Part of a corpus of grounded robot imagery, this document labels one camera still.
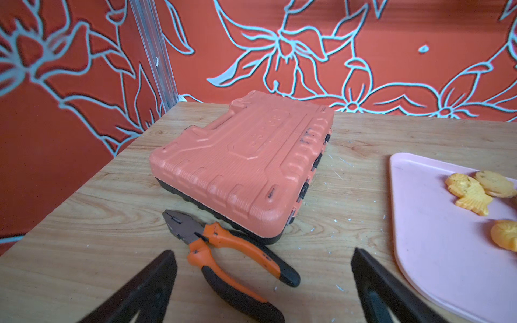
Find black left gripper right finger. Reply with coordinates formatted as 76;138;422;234
351;248;446;322

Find orange handled pliers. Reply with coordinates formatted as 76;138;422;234
162;209;301;322

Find orange plastic tool case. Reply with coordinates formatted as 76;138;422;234
149;91;335;244

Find orange cookies on tray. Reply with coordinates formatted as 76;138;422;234
445;170;516;252

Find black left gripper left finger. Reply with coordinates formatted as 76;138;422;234
81;250;178;322

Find pink plastic tray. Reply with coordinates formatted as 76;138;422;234
390;153;516;322

